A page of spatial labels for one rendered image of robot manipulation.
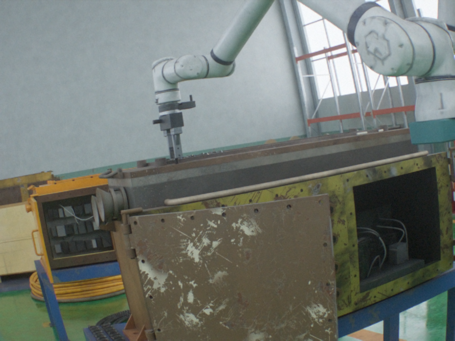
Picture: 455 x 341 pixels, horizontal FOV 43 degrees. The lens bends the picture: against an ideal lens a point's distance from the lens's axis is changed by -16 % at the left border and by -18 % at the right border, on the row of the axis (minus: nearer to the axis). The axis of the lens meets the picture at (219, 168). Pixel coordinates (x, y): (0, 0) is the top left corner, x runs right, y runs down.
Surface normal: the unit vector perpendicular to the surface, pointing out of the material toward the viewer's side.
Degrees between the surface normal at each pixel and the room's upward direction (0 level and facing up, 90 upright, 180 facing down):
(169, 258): 90
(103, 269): 90
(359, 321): 90
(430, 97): 71
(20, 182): 90
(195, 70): 98
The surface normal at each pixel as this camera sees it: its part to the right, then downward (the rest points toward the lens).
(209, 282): -0.34, 0.09
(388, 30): -0.68, 0.11
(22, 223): 0.37, -0.02
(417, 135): -0.92, 0.15
